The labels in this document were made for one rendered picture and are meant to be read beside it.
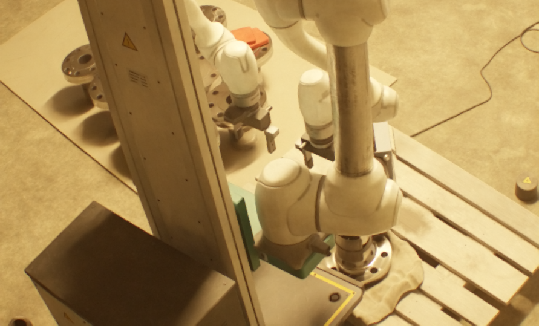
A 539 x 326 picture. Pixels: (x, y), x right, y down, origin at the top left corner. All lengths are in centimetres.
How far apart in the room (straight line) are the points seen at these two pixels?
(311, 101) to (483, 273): 102
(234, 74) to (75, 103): 183
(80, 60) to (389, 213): 229
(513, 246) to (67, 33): 285
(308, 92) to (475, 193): 109
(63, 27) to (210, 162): 289
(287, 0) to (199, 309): 82
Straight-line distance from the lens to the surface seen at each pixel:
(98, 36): 217
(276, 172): 232
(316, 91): 247
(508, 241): 322
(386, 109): 246
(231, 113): 274
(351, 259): 305
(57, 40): 488
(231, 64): 263
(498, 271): 313
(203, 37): 273
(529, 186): 352
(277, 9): 204
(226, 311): 234
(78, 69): 415
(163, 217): 257
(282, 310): 286
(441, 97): 400
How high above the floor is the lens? 263
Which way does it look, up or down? 43 degrees down
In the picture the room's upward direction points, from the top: 12 degrees counter-clockwise
